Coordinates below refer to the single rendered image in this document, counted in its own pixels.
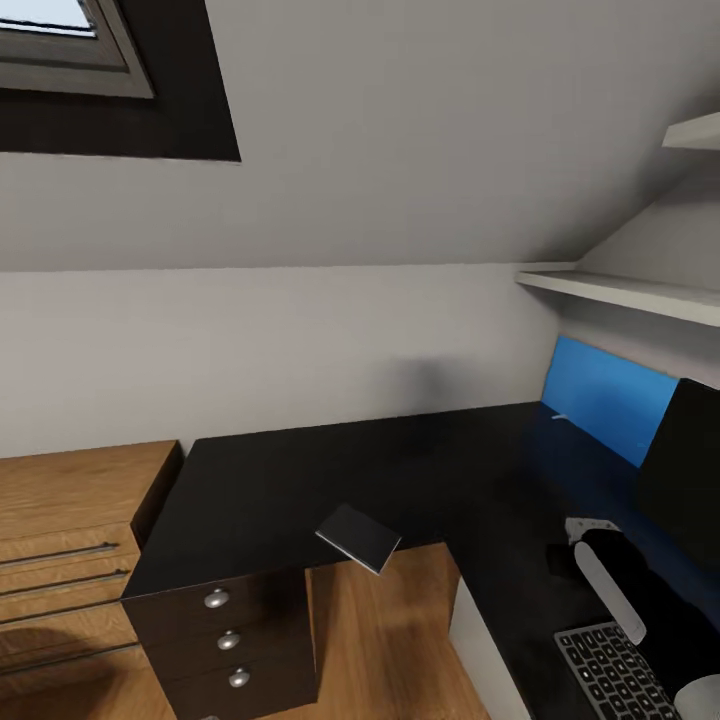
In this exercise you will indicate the desk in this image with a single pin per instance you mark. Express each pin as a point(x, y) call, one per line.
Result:
point(496, 484)

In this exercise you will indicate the desktop computer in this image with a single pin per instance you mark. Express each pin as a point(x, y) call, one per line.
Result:
point(481, 658)

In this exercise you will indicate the keyboard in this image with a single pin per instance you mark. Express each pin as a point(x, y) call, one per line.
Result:
point(615, 678)

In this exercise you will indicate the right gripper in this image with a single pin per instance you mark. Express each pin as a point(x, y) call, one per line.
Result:
point(561, 560)

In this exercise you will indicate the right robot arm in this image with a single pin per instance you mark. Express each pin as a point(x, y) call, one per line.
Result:
point(677, 641)

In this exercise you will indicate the monitor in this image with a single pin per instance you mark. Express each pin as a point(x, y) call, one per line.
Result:
point(678, 485)

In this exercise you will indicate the room divider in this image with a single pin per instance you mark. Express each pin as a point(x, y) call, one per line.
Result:
point(618, 402)

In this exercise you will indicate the notebook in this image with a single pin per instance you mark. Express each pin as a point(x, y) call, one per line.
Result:
point(365, 541)

